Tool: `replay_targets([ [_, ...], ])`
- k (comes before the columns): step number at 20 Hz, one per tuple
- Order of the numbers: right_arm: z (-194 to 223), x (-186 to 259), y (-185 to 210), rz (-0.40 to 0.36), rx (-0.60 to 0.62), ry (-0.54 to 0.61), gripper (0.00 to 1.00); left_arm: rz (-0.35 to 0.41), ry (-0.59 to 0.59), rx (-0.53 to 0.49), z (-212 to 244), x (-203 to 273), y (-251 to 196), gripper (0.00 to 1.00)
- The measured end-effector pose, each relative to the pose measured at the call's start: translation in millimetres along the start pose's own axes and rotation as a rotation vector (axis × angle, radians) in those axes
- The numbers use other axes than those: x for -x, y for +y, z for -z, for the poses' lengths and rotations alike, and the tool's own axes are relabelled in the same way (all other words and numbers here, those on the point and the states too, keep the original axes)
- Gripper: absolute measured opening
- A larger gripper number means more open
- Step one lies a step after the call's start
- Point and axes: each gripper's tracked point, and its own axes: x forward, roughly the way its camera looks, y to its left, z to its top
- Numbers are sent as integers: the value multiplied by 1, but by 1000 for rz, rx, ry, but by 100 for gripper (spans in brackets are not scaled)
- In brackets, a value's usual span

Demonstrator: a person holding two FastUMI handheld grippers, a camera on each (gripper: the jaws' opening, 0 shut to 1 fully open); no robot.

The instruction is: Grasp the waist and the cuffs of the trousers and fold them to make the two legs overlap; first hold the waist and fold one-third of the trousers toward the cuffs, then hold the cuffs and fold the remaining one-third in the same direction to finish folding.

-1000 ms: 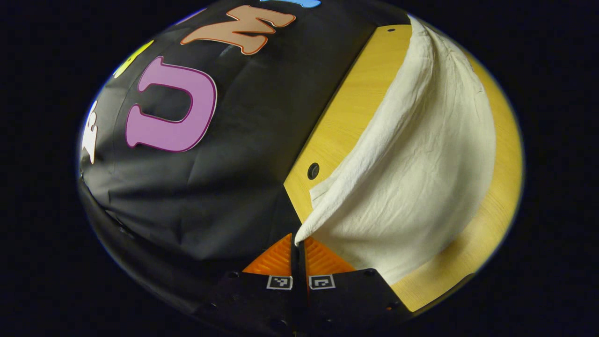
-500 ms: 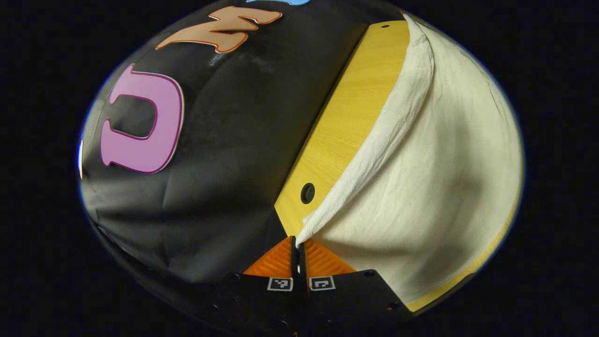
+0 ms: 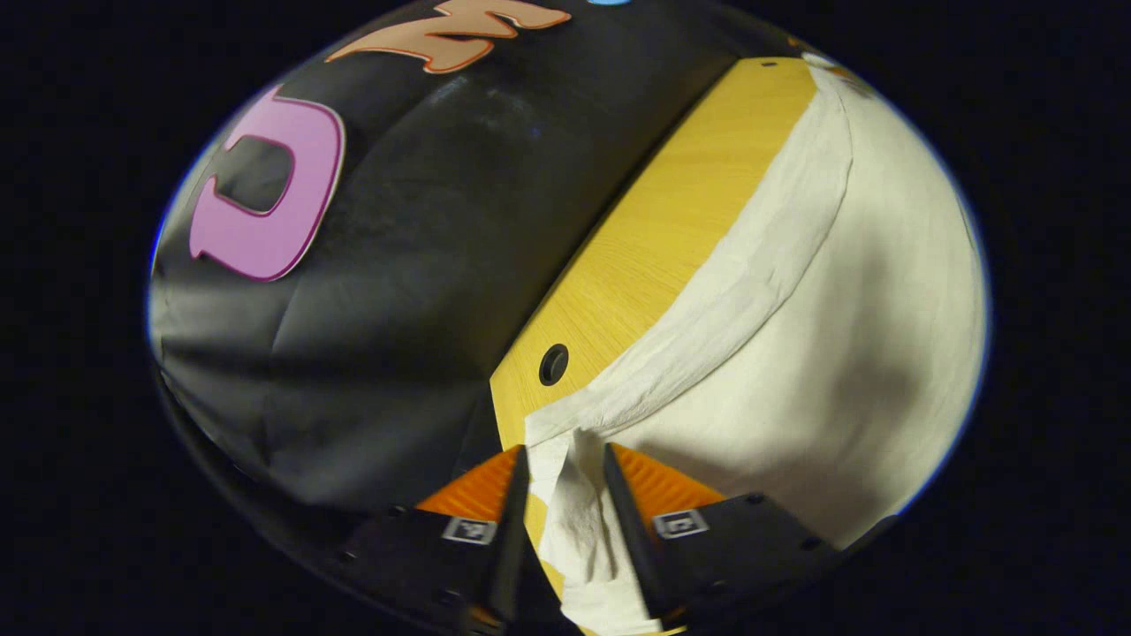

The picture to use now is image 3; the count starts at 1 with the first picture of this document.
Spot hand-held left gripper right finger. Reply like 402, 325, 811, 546
603, 442, 840, 624

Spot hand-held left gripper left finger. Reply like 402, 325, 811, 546
327, 444, 531, 632

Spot white jeans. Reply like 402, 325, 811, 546
523, 53, 986, 636

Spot black backdrop cloth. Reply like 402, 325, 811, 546
148, 0, 796, 531

